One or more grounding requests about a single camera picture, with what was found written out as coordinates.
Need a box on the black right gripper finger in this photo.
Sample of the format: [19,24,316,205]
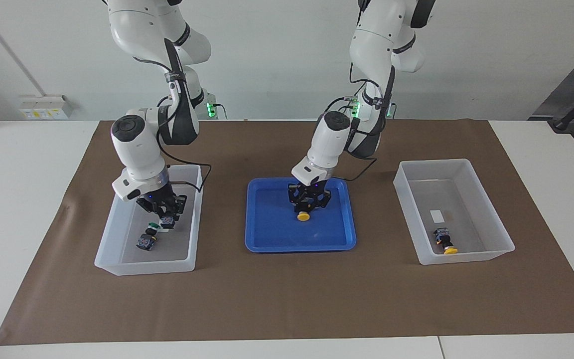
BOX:
[169,195,187,223]
[140,206,163,225]

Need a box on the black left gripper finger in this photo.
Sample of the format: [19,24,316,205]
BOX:
[309,189,332,213]
[287,184,304,214]

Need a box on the blue plastic tray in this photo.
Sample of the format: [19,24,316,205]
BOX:
[245,177,357,253]

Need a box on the translucent white plastic box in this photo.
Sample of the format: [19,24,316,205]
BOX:
[94,164,204,276]
[393,159,516,266]

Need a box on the brown table mat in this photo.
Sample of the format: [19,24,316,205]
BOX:
[0,119,574,346]

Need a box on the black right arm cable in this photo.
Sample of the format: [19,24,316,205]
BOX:
[133,55,212,193]

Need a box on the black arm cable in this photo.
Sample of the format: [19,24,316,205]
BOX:
[133,55,212,193]
[326,64,398,181]

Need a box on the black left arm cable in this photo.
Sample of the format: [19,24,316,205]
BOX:
[326,64,398,181]

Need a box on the white wall socket box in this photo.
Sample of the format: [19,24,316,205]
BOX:
[19,95,72,120]

